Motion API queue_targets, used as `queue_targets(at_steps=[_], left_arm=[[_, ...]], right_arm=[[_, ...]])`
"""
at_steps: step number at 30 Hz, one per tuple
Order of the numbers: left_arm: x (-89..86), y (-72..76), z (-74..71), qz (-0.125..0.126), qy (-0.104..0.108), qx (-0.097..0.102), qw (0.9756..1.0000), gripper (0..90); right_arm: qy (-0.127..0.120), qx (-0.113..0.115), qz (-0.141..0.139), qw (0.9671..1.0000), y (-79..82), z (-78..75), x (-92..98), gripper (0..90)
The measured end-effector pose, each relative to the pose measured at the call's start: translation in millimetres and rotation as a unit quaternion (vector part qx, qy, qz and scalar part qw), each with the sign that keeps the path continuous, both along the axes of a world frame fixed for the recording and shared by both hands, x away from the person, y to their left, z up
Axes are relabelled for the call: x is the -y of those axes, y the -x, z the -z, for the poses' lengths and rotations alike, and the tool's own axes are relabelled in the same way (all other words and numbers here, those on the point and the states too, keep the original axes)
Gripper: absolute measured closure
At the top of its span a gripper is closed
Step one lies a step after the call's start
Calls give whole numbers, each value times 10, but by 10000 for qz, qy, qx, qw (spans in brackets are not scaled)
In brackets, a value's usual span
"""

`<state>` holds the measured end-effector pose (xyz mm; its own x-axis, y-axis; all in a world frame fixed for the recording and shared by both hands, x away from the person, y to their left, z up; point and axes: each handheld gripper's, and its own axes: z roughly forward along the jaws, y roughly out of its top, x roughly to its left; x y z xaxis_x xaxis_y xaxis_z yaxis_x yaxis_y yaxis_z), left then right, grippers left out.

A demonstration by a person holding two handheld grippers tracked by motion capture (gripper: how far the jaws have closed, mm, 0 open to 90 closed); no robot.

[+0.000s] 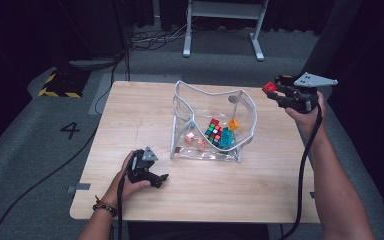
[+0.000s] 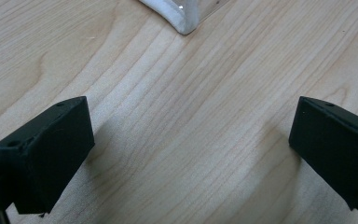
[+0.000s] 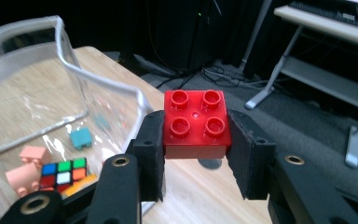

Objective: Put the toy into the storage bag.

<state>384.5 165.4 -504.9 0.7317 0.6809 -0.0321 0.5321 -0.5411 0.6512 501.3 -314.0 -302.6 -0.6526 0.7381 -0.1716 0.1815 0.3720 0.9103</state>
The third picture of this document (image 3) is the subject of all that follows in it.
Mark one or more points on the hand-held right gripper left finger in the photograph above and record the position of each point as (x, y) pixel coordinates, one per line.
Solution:
(152, 155)

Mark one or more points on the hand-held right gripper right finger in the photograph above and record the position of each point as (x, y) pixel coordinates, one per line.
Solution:
(251, 161)

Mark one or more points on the plain red toy block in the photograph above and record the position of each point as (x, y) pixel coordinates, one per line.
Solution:
(195, 130)

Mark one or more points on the teal house-shaped toy block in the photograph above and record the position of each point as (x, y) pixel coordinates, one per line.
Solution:
(80, 137)

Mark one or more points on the yellow toy block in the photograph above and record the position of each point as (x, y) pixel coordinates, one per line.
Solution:
(80, 183)

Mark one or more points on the multicoloured puzzle cube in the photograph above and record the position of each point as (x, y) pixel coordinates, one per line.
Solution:
(63, 174)

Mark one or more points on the salmon toy block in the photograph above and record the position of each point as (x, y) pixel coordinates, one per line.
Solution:
(34, 154)

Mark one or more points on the pink toy block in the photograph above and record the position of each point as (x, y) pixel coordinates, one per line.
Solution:
(21, 180)

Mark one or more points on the clear plastic bag white trim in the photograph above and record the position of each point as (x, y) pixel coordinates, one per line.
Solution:
(18, 102)

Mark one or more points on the grey round disc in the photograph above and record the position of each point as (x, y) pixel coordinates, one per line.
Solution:
(209, 163)

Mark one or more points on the grey metal stand pole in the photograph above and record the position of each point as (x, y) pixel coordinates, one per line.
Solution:
(256, 34)

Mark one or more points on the white keyboard stand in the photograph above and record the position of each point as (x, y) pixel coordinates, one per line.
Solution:
(323, 28)

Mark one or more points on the black keyboard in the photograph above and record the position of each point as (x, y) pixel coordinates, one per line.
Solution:
(323, 11)

